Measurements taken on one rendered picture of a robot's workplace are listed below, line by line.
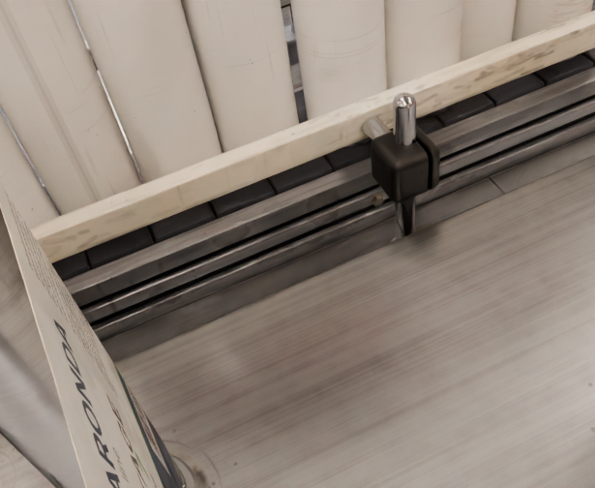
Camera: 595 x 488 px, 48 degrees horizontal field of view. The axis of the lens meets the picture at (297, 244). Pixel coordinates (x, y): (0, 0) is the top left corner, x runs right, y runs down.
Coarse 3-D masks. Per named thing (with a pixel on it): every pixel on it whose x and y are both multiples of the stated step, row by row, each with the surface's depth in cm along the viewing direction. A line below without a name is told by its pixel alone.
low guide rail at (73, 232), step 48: (528, 48) 40; (576, 48) 42; (384, 96) 39; (432, 96) 40; (288, 144) 37; (336, 144) 39; (144, 192) 36; (192, 192) 37; (48, 240) 35; (96, 240) 36
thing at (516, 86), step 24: (552, 72) 44; (576, 72) 44; (480, 96) 43; (504, 96) 43; (432, 120) 42; (456, 120) 42; (312, 168) 41; (336, 168) 41; (240, 192) 40; (264, 192) 40; (192, 216) 39; (216, 216) 40; (120, 240) 39; (144, 240) 39; (72, 264) 38; (96, 264) 38
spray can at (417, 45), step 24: (384, 0) 38; (408, 0) 37; (432, 0) 37; (456, 0) 37; (408, 24) 38; (432, 24) 38; (456, 24) 39; (408, 48) 39; (432, 48) 39; (456, 48) 40; (408, 72) 40; (432, 72) 40
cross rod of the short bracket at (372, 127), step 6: (366, 120) 38; (372, 120) 38; (378, 120) 38; (366, 126) 38; (372, 126) 38; (378, 126) 38; (384, 126) 38; (366, 132) 38; (372, 132) 38; (378, 132) 38; (384, 132) 37; (372, 138) 38
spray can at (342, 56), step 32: (320, 0) 34; (352, 0) 34; (320, 32) 36; (352, 32) 36; (384, 32) 38; (320, 64) 37; (352, 64) 37; (384, 64) 39; (320, 96) 39; (352, 96) 39
